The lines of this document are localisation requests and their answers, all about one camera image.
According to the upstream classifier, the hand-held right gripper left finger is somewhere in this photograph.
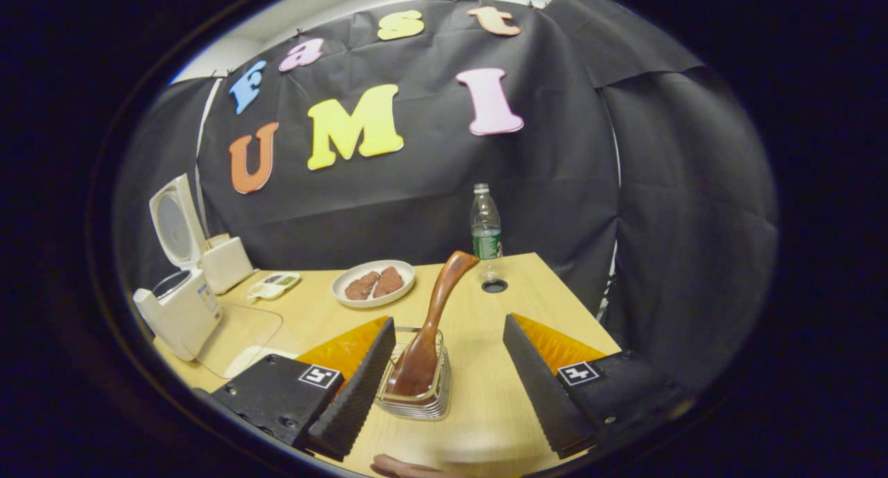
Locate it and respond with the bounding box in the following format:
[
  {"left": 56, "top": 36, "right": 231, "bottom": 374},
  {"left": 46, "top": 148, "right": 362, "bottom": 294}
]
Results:
[{"left": 208, "top": 316, "right": 398, "bottom": 463}]

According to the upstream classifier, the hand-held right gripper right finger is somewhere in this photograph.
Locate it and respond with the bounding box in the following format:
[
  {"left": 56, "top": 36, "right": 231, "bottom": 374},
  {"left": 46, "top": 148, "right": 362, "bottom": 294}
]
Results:
[{"left": 503, "top": 313, "right": 694, "bottom": 459}]

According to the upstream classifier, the metal wire chopstick holder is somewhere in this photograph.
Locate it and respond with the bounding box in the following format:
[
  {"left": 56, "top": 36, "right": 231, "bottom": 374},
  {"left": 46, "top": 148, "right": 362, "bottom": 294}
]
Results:
[{"left": 375, "top": 325, "right": 453, "bottom": 421}]

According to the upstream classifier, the white rice container clear lid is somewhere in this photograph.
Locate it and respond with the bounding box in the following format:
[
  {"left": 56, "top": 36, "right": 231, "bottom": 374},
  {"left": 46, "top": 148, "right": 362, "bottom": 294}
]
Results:
[{"left": 196, "top": 302, "right": 302, "bottom": 382}]

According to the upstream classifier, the brown wooden spoon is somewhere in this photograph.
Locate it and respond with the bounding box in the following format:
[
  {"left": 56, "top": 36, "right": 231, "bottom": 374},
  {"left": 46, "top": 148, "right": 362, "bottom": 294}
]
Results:
[{"left": 385, "top": 250, "right": 481, "bottom": 398}]

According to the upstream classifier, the white rice cooker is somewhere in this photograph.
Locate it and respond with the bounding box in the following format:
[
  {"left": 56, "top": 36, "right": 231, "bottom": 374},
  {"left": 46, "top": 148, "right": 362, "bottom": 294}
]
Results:
[{"left": 132, "top": 173, "right": 224, "bottom": 362}]

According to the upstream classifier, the brown meat piece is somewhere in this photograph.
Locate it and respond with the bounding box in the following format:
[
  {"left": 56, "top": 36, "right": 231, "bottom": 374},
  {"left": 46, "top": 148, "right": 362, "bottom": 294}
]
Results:
[
  {"left": 373, "top": 266, "right": 404, "bottom": 298},
  {"left": 345, "top": 271, "right": 381, "bottom": 301}
]

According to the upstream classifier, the white round plate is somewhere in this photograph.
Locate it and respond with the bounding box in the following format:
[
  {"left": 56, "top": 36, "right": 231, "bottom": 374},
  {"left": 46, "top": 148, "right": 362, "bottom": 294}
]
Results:
[{"left": 332, "top": 259, "right": 416, "bottom": 308}]

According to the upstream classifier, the white divided condiment dish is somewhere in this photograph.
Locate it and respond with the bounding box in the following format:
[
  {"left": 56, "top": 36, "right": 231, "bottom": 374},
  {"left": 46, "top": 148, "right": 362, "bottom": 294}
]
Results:
[{"left": 247, "top": 271, "right": 302, "bottom": 302}]

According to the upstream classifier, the clear water bottle green label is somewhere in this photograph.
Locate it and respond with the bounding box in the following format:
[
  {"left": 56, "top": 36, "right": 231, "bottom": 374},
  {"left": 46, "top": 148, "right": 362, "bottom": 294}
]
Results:
[{"left": 470, "top": 183, "right": 503, "bottom": 260}]

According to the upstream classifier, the white toaster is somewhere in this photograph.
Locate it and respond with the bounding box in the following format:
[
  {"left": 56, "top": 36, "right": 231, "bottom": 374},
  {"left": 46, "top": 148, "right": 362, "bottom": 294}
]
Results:
[{"left": 200, "top": 233, "right": 255, "bottom": 296}]

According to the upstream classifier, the black backdrop cloth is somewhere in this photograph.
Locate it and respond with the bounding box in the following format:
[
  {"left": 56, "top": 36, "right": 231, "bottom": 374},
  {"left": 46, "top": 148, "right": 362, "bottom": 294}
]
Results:
[{"left": 114, "top": 0, "right": 778, "bottom": 395}]

